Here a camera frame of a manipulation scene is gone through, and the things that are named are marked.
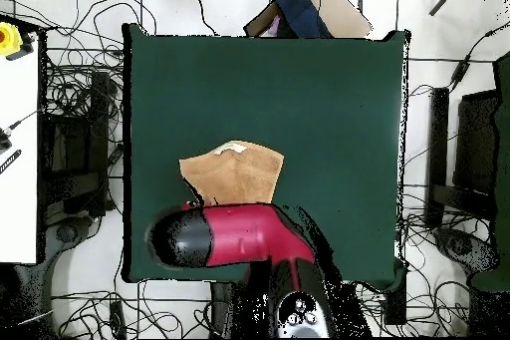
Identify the orange terry towel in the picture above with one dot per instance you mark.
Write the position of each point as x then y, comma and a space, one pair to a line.
235, 176

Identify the dark green table cloth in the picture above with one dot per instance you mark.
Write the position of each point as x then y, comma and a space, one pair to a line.
239, 88

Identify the black stand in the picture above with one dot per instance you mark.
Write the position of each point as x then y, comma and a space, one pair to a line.
99, 136
438, 136

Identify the dark blue cloth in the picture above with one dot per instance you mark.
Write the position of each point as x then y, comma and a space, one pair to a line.
299, 9

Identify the brown cardboard box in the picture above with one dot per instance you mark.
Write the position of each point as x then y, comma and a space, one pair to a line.
338, 13

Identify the dark round caster base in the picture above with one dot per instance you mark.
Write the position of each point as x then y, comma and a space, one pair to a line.
462, 246
67, 232

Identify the white desk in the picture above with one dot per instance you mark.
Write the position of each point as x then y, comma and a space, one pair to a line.
18, 196

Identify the black ribbed strip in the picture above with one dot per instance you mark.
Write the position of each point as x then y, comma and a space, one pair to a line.
10, 161

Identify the green draped cloth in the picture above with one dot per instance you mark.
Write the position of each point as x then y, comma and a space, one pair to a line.
503, 180

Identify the yellow emergency stop button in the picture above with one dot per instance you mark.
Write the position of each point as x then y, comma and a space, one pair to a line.
8, 39

